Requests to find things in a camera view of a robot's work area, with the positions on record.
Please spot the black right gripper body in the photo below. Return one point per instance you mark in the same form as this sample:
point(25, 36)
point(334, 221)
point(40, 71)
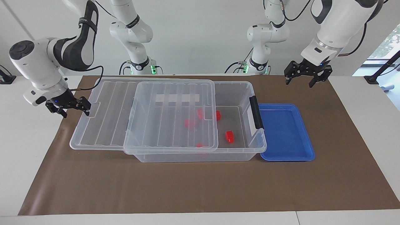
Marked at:
point(65, 100)

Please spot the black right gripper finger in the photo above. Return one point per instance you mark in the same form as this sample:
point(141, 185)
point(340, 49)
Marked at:
point(85, 104)
point(54, 107)

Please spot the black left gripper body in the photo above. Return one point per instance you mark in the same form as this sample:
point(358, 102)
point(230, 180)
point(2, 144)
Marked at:
point(312, 68)

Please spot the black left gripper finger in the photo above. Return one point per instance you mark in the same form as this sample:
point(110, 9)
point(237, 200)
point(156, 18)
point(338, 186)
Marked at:
point(323, 73)
point(292, 70)

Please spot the clear ribbed plastic lid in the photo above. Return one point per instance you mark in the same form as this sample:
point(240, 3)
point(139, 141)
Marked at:
point(109, 109)

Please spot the red block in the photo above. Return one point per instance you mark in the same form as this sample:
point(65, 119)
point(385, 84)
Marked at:
point(200, 113)
point(189, 122)
point(199, 145)
point(230, 137)
point(218, 115)

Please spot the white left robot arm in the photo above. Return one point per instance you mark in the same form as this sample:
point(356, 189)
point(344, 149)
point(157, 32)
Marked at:
point(337, 22)

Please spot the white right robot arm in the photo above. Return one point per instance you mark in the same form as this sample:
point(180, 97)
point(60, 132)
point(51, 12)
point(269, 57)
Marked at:
point(37, 65)

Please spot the black box latch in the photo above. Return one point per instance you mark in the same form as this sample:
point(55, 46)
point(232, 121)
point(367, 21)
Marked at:
point(257, 112)

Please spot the blue plastic tray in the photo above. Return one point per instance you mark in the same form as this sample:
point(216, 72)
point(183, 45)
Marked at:
point(286, 134)

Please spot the clear plastic storage box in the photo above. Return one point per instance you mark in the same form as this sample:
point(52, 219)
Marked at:
point(237, 118)

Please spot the black stand with pole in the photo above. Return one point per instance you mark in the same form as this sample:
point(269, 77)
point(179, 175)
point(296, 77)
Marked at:
point(373, 78)

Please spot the black table clamp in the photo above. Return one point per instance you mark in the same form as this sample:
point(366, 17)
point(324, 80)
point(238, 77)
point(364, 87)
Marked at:
point(6, 78)

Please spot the pale blue cylinder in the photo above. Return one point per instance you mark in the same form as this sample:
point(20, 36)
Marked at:
point(387, 87)

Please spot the brown table mat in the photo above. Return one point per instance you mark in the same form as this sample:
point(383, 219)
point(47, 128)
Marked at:
point(93, 181)

